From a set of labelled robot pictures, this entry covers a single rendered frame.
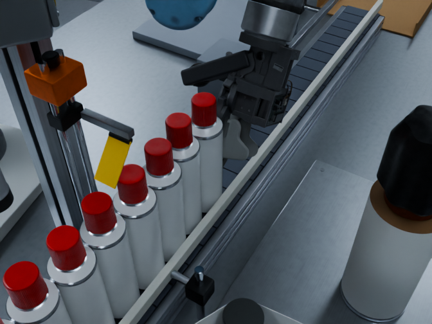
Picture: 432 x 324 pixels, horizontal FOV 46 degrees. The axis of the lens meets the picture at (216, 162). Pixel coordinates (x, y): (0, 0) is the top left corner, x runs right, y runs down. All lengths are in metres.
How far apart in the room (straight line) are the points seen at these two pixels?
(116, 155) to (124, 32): 0.79
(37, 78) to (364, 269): 0.42
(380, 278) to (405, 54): 0.76
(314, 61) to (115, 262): 0.69
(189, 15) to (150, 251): 0.29
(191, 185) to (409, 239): 0.28
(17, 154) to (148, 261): 0.42
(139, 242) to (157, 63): 0.65
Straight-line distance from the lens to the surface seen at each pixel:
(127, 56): 1.23
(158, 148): 0.59
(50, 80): 0.53
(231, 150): 0.75
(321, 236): 0.77
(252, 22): 0.71
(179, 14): 0.59
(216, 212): 0.74
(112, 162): 0.56
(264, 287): 0.71
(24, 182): 0.93
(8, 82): 0.62
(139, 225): 0.60
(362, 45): 1.20
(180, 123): 0.62
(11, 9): 0.39
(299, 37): 1.04
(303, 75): 1.07
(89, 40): 1.31
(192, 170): 0.66
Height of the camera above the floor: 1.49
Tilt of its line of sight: 45 degrees down
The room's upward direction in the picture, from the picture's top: straight up
